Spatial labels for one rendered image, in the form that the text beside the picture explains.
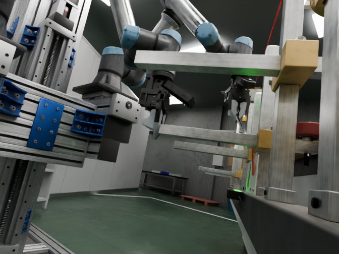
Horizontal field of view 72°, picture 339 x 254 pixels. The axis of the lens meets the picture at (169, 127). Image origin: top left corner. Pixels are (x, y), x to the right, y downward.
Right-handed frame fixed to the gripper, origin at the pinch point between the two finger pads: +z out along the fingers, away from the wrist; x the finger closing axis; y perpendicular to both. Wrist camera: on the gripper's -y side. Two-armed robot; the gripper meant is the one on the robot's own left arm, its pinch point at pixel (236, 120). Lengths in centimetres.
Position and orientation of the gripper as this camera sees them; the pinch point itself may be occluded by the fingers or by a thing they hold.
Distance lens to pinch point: 93.6
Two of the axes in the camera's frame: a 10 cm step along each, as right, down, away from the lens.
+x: -9.8, -1.9, -0.9
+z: -1.7, 9.7, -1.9
